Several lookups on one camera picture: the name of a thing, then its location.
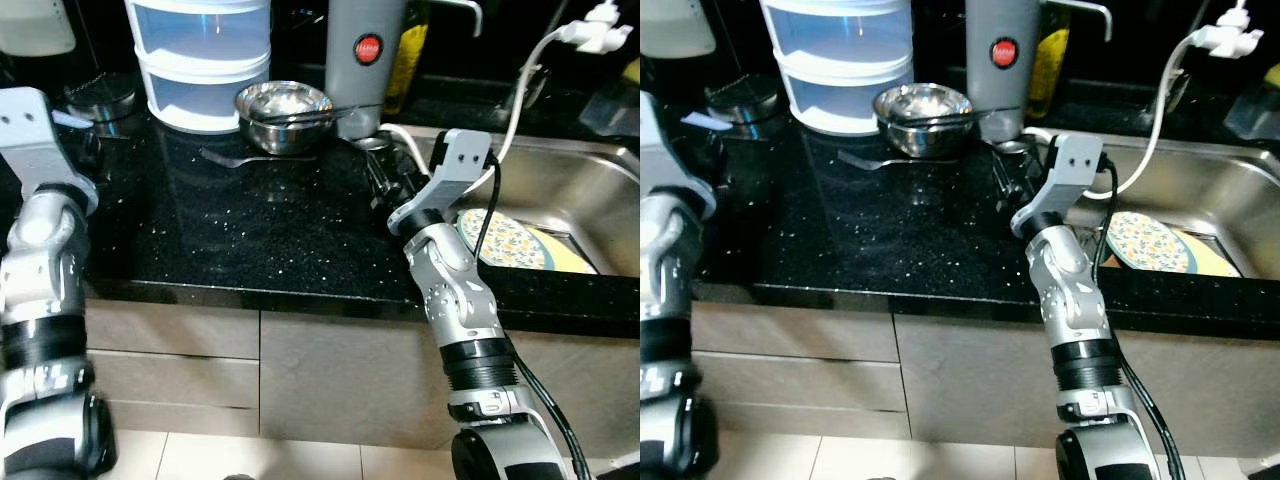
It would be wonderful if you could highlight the yellow plate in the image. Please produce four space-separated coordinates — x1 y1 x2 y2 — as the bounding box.
520 224 599 275
1180 227 1244 279

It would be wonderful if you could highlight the floral patterned plate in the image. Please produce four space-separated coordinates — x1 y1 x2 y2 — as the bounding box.
457 208 550 272
1104 210 1197 275

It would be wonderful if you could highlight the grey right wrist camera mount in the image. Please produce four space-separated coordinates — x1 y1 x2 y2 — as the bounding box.
388 130 494 237
1011 133 1107 237

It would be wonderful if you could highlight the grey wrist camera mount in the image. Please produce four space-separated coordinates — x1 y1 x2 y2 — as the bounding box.
1011 133 1107 237
640 90 717 217
388 130 494 237
0 87 101 215

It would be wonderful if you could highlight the yellow oil bottle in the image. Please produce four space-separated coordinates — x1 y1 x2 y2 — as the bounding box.
384 0 432 117
1024 0 1072 121

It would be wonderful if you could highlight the white appliance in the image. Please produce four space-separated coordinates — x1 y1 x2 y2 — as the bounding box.
0 0 79 59
640 0 717 59

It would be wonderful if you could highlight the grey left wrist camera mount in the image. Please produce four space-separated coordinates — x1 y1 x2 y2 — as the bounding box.
640 90 717 217
0 87 101 215

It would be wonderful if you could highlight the white cable with plug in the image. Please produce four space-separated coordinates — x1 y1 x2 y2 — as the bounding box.
1020 0 1264 203
378 0 634 203

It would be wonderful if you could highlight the round steel lidded pot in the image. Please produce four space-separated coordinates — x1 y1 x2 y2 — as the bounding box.
64 73 142 139
704 73 783 129

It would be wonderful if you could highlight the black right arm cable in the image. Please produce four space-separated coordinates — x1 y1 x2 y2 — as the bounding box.
470 150 583 480
1094 156 1187 480

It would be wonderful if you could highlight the white stacked plastic container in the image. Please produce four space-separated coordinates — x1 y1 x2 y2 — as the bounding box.
759 0 914 137
124 0 273 135

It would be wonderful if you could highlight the stainless steel bowl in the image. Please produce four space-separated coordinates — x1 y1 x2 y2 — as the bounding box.
235 80 337 157
873 83 976 160

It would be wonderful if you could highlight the metal utensil across bowl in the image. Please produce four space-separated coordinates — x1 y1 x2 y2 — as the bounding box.
888 110 991 130
249 107 346 127

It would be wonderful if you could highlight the grey cabinet drawer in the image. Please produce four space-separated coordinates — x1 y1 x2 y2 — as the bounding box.
84 299 262 362
86 349 262 412
690 302 901 364
692 352 911 414

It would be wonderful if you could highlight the metal spoon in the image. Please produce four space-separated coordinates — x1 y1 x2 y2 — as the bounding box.
837 149 946 172
199 147 323 170

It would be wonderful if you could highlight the grey cabinet door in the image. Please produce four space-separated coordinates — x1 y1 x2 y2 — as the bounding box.
259 309 641 459
894 314 1280 463

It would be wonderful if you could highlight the metal faucet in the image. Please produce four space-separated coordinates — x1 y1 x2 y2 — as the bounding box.
1040 0 1114 42
430 0 485 39

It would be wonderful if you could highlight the clear glass container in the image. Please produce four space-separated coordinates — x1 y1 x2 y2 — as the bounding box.
1223 66 1280 142
574 58 641 139

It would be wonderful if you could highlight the stainless steel sink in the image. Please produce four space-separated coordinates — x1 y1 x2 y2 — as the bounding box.
1028 128 1280 282
398 124 641 278

